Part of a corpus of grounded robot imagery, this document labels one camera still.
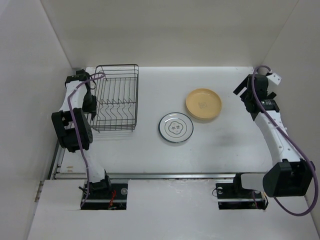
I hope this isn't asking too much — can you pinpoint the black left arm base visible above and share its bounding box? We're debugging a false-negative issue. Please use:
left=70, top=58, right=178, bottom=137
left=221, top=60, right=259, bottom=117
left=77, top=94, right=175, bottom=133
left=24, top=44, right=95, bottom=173
left=78, top=175, right=128, bottom=211

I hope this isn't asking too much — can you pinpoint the yellow shallow plate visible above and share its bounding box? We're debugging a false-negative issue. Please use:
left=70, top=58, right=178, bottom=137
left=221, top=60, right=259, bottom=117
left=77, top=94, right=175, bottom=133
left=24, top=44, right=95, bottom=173
left=185, top=88, right=223, bottom=121

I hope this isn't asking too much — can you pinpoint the white plate thin green rim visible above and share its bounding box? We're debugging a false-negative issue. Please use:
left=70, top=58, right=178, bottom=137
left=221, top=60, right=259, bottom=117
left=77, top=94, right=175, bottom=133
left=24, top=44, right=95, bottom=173
left=158, top=112, right=194, bottom=144

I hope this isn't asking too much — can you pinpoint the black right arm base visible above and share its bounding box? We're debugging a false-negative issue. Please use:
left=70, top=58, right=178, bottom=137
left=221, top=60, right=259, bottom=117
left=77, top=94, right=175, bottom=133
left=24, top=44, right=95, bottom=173
left=215, top=182, right=269, bottom=211

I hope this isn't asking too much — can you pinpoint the grey wire dish rack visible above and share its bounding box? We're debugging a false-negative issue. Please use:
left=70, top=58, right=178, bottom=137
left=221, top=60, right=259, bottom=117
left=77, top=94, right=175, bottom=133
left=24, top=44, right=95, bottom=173
left=86, top=64, right=139, bottom=133

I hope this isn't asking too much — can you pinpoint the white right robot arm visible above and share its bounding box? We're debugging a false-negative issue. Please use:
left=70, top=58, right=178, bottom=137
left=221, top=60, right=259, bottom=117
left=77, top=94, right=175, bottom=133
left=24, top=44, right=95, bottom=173
left=231, top=73, right=313, bottom=198

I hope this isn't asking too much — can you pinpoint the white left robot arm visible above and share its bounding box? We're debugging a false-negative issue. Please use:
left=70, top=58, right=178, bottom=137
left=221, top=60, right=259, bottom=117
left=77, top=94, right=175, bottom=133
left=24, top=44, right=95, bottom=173
left=51, top=69, right=112, bottom=199

